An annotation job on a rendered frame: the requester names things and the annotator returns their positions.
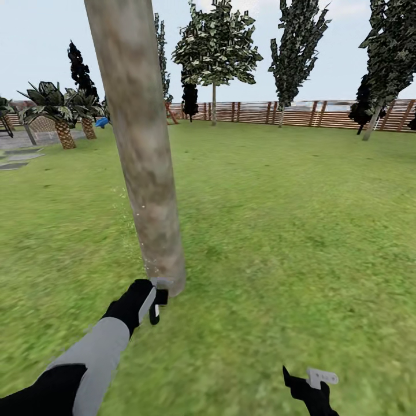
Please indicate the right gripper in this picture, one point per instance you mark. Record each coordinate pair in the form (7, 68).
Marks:
(301, 390)

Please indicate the pesticide atomizer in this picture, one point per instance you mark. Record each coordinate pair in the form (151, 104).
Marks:
(154, 314)

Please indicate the garden chair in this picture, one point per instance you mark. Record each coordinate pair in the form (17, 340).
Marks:
(43, 125)

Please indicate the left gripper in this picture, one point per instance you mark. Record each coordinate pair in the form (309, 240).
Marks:
(161, 297)

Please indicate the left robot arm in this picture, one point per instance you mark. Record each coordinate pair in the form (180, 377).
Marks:
(76, 383)

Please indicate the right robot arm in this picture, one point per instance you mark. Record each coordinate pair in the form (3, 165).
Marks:
(313, 390)

